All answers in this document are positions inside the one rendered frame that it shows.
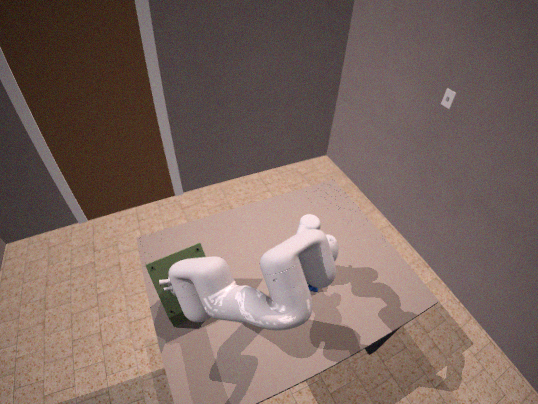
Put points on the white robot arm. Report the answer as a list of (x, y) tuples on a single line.
[(206, 284)]

